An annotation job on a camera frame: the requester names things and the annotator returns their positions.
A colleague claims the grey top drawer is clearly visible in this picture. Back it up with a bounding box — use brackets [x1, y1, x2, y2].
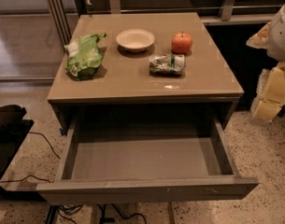
[37, 119, 259, 205]

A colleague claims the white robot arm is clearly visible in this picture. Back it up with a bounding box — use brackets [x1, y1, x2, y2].
[246, 4, 285, 122]

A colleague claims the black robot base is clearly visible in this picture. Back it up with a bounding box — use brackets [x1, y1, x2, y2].
[0, 105, 44, 202]

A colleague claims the red apple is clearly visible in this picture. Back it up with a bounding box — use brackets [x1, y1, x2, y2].
[171, 32, 192, 54]

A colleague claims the crushed green white can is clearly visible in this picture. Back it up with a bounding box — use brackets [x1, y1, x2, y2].
[149, 54, 186, 76]

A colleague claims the white paper bowl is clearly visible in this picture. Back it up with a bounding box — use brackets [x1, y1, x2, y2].
[116, 29, 155, 53]

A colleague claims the green chip bag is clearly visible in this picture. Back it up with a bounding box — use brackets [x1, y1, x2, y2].
[64, 33, 107, 80]

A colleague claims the metal shelf rail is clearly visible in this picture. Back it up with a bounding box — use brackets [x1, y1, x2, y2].
[201, 14, 274, 26]

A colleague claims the black cable bundle under drawer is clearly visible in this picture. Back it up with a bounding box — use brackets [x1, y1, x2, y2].
[56, 203, 148, 224]

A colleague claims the black floor cable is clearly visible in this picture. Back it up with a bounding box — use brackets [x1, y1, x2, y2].
[0, 131, 62, 185]

